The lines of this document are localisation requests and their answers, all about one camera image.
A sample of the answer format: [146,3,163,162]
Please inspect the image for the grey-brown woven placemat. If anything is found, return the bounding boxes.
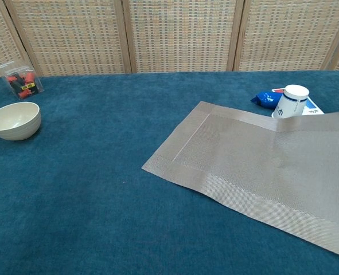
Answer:
[141,100,339,260]

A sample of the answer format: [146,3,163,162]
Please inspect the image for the cream ceramic bowl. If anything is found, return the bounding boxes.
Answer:
[0,101,42,141]

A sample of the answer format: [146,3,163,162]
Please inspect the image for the blue plush table cover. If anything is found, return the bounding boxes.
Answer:
[0,70,339,275]

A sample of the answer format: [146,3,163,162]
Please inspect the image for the blue snack packet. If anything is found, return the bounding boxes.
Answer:
[250,90,282,109]

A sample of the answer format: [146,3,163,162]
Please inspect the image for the woven bamboo folding screen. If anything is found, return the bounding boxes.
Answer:
[0,0,339,83]

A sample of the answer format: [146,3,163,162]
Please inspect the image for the white paper cup blue print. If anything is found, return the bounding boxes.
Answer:
[271,84,310,119]

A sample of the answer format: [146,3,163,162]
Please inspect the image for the colourful postcard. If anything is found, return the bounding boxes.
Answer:
[271,87,326,116]

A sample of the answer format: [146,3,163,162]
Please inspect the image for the clear box red black items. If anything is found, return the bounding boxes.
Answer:
[0,58,45,101]

